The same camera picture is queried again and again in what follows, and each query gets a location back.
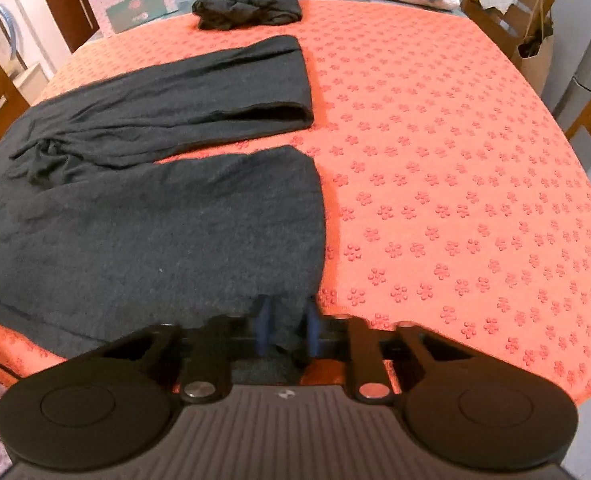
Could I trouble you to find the white box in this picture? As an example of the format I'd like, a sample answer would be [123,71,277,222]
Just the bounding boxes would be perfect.
[14,61,57,104]

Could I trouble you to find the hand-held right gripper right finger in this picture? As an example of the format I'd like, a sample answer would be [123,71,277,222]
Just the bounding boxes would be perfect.
[305,304,471,403]

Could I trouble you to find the dark grey pants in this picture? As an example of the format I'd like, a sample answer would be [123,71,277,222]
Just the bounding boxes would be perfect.
[0,35,327,386]

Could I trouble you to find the grey refrigerator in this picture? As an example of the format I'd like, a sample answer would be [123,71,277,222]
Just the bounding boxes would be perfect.
[550,0,591,132]

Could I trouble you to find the wooden chair with paper bag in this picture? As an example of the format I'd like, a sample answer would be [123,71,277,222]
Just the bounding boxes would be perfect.
[459,0,543,58]

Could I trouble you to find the brown wooden door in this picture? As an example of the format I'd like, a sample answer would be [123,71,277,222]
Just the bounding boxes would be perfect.
[30,0,100,54]

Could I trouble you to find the blue hoop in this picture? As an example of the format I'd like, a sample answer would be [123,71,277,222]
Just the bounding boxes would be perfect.
[0,0,27,77]

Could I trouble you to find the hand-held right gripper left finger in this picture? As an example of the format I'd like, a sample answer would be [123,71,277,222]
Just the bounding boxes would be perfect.
[103,299,272,403]

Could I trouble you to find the orange flower-print mat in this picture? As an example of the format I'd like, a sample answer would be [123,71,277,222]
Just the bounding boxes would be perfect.
[0,0,591,406]

